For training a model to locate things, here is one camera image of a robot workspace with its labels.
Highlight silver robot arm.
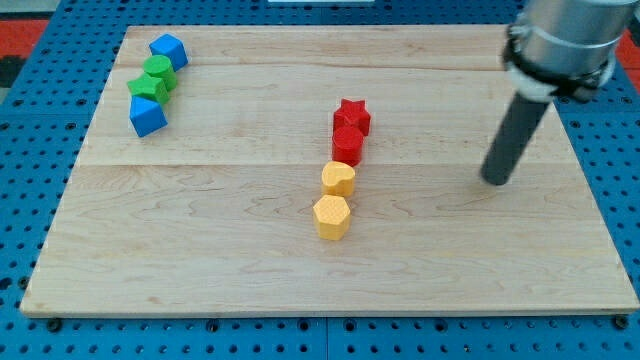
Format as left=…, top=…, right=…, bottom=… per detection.
left=503, top=0, right=639, bottom=103

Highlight yellow heart block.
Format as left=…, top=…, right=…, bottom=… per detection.
left=321, top=161, right=356, bottom=197

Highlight wooden board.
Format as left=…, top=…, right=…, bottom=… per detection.
left=21, top=25, right=639, bottom=319

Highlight yellow hexagon block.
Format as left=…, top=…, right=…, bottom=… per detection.
left=312, top=195, right=351, bottom=241

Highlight red cylinder block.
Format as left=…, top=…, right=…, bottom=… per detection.
left=332, top=126, right=364, bottom=167

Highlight red star block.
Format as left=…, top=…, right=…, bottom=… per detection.
left=333, top=99, right=371, bottom=137

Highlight blue triangular block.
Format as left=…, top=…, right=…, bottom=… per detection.
left=129, top=96, right=168, bottom=137

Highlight green star block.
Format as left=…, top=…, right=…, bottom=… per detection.
left=127, top=73, right=170, bottom=105

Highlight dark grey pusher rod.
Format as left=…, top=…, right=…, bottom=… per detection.
left=480, top=92, right=550, bottom=186

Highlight green cylinder block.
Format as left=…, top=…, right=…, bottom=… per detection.
left=142, top=55, right=178, bottom=91

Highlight blue cube block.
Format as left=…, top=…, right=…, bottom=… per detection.
left=149, top=33, right=188, bottom=71

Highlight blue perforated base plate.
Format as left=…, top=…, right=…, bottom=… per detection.
left=1, top=0, right=639, bottom=359

